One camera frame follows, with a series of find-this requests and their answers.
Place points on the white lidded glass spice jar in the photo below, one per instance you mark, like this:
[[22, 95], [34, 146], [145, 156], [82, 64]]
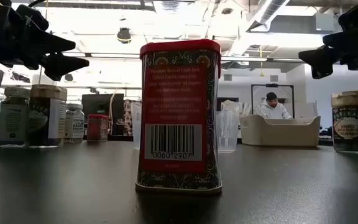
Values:
[[12, 121]]

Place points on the tan lidded dark spice jar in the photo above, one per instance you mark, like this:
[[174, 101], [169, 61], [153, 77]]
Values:
[[45, 118], [353, 124]]

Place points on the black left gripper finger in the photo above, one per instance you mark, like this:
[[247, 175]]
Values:
[[48, 42], [64, 65]]

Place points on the person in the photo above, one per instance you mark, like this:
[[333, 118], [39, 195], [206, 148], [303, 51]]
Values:
[[273, 110]]

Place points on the red white patterned cloth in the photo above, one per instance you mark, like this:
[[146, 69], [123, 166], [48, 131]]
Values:
[[128, 118]]

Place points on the white background box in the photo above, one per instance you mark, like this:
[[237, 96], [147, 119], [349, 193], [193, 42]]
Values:
[[42, 79]]

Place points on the red lidded paprika tin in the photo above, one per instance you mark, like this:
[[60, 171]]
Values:
[[97, 127], [176, 102]]

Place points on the beige plastic bin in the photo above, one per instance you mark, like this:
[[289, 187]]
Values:
[[278, 133]]

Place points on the clear plastic bin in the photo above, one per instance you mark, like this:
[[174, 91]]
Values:
[[227, 130]]

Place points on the black computer monitor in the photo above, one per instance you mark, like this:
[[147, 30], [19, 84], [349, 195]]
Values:
[[101, 104]]

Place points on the bagel sesame seasoning jar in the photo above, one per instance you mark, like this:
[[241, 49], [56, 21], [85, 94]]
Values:
[[75, 124]]

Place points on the black framed whiteboard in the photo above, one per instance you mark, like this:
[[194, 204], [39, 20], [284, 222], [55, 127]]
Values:
[[256, 93]]

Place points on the black ceiling dome fixture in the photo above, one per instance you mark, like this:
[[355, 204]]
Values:
[[124, 35]]

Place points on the black round ceiling speaker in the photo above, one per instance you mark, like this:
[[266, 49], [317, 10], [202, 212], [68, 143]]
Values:
[[68, 77]]

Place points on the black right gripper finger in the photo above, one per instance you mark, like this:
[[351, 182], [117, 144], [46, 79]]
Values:
[[320, 59], [343, 40]]

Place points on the white crumpled plastic sheet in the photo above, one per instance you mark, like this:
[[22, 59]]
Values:
[[247, 109]]

